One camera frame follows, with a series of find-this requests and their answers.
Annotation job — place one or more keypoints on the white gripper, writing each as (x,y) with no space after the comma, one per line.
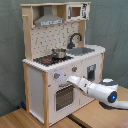
(78,83)

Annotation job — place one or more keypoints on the white oven door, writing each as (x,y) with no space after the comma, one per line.
(63,100)

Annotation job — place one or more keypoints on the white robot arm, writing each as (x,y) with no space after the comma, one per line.
(105,92)

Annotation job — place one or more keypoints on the wooden toy kitchen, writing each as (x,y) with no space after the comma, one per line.
(39,42)

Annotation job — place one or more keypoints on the red right stove knob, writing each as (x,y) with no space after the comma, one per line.
(74,69)

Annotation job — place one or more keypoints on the red stove knob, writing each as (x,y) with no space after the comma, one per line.
(74,69)
(56,75)

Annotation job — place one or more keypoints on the white fridge door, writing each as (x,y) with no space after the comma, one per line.
(91,68)

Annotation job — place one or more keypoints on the red left stove knob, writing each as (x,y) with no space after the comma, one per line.
(56,75)

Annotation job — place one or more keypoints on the grey toy sink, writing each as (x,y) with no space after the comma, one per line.
(80,51)

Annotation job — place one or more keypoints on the silver toy pot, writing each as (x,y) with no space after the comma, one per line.
(59,53)

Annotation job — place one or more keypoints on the black toy faucet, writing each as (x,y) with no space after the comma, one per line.
(73,40)

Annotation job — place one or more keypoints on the black toy stovetop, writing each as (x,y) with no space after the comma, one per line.
(49,60)

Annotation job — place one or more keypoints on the grey backdrop curtain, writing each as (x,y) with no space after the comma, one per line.
(107,27)

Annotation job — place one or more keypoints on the toy microwave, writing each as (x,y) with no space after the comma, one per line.
(78,11)

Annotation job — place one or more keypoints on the grey range hood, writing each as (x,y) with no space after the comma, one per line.
(48,18)

